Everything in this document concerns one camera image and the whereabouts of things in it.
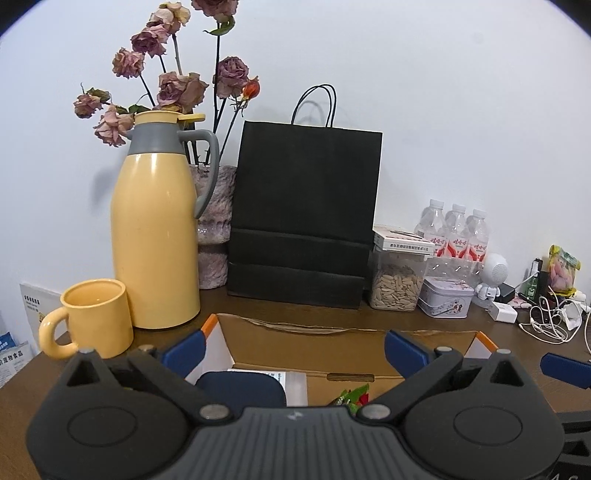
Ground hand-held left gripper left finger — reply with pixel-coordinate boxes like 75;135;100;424
62;330;232;424

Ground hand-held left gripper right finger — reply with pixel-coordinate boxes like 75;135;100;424
358;330;527;424

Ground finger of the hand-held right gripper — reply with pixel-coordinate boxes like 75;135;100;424
540;353;591;388

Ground red rose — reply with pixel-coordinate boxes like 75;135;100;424
330;384;372;415

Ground navy blue case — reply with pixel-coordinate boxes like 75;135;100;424
196;370;287;409

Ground orange cardboard box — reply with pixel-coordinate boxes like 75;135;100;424
201;313;499;409

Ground white charger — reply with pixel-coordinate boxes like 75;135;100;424
491;300;519;325
560;304;585;329

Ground clear jar of seeds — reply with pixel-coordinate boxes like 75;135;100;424
368;247;426;312

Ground pale tin box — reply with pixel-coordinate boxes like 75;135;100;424
418;276;475;319

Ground small green bottle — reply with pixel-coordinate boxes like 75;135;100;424
526;258;546;299

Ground yellow mug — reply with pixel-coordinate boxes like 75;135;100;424
38;278;134;360

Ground yellow green snack packet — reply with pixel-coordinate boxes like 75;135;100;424
548;244;581;297

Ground small white box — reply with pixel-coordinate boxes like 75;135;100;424
373;224;435;257

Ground white robot figure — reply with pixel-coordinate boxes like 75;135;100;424
475;253;509;306

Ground yellow thermos jug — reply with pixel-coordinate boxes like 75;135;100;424
111;111;220;330

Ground clear water bottle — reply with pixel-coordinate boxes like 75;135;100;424
465;209;490;278
414;198;447;259
442;203;469;278

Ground pink textured vase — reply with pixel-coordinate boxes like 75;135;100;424
189;164;238;290

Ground blue white pet food bags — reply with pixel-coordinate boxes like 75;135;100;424
0;330;33;389

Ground black paper bag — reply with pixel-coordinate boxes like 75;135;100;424
226;84;384;310

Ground dried pink roses bouquet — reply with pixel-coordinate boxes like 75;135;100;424
73;0;262;167

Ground white earphone cables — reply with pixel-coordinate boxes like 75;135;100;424
519;295;578;343

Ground white wall panel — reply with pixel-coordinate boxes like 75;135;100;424
19;282;66;343

